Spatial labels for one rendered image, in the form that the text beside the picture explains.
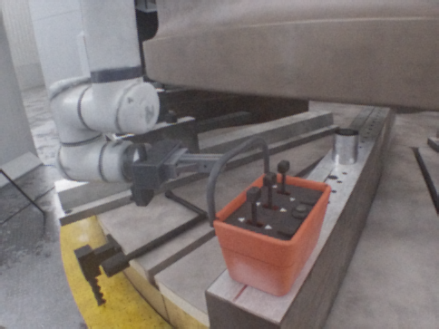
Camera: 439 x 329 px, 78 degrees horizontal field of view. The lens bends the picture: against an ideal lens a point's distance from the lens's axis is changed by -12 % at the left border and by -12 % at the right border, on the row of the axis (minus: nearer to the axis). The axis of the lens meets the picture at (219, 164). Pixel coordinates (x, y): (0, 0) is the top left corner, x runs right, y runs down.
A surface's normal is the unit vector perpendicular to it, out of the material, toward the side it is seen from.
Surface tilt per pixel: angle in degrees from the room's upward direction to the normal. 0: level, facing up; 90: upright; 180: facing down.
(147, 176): 90
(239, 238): 97
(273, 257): 97
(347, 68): 90
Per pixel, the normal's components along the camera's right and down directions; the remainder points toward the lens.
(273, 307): -0.08, -0.92
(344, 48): -0.59, 0.36
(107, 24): 0.28, 0.33
